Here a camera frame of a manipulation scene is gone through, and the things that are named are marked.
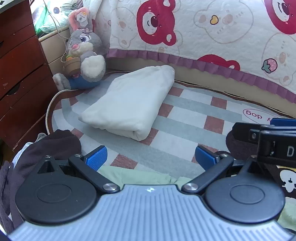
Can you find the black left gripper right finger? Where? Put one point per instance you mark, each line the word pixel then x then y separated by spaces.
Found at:
pixel 222 167

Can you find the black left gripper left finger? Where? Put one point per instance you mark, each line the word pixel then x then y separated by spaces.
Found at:
pixel 75 174

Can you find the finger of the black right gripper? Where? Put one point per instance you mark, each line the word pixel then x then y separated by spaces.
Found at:
pixel 246 132
pixel 283 122

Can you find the white fleece garment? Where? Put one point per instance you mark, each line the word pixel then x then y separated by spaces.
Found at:
pixel 131 103

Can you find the light green garment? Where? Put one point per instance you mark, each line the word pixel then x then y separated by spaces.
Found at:
pixel 121 176

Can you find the dark brown garment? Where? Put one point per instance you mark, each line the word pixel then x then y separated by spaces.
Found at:
pixel 60 145

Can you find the checkered pink grey rug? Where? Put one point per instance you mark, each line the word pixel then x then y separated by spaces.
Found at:
pixel 187 118

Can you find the bear print bed quilt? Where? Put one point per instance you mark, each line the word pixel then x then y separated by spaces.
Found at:
pixel 249 41

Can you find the grey rabbit plush toy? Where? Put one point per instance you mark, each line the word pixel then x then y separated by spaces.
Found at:
pixel 85 65

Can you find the dark red wooden drawer cabinet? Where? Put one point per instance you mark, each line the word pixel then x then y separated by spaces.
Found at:
pixel 27 86

